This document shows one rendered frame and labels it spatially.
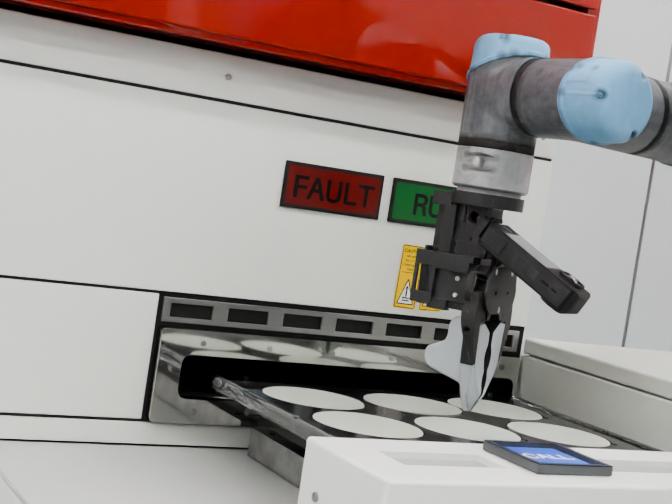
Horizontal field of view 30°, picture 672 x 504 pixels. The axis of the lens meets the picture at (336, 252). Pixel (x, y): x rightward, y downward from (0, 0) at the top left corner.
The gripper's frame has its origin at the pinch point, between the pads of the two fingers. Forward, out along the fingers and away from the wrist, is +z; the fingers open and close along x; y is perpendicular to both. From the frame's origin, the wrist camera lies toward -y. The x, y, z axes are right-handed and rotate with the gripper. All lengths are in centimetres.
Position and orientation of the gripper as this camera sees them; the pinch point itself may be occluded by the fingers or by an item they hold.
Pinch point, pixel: (476, 399)
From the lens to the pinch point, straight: 124.5
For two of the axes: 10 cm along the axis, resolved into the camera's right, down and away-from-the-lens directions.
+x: -5.0, -0.3, -8.7
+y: -8.5, -1.6, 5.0
